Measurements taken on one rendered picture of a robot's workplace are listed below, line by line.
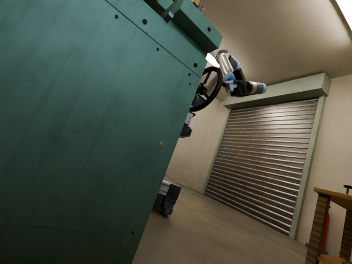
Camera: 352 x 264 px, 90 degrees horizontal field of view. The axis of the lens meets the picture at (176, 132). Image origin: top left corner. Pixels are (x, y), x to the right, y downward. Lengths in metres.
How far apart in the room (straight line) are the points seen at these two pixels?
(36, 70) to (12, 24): 0.10
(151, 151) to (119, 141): 0.11
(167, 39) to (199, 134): 4.44
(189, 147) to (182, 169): 0.64
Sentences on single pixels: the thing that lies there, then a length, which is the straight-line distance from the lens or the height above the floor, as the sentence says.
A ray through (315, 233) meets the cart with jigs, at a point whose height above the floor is 0.28.
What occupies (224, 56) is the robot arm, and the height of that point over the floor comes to 1.23.
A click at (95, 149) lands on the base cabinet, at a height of 0.31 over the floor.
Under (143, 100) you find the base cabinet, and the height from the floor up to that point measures 0.51.
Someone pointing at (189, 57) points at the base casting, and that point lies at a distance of 0.73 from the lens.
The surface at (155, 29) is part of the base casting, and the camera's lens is 0.68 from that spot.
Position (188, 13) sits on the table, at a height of 0.85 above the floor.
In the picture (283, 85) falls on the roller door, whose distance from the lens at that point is 4.12.
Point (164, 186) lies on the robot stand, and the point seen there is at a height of 0.19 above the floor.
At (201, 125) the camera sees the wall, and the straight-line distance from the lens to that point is 5.07.
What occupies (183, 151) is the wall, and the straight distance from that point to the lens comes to 4.75.
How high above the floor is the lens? 0.34
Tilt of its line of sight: 11 degrees up
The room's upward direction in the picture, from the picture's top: 21 degrees clockwise
